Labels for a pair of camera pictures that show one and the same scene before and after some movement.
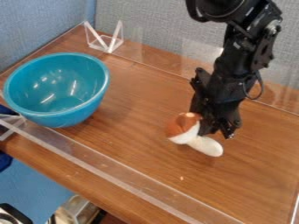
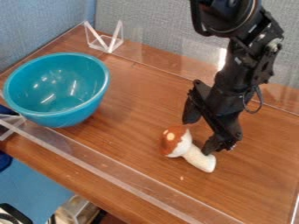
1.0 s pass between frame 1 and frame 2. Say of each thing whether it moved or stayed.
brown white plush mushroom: moved
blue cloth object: stayed
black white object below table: stayed
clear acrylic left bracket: stayed
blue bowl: stayed
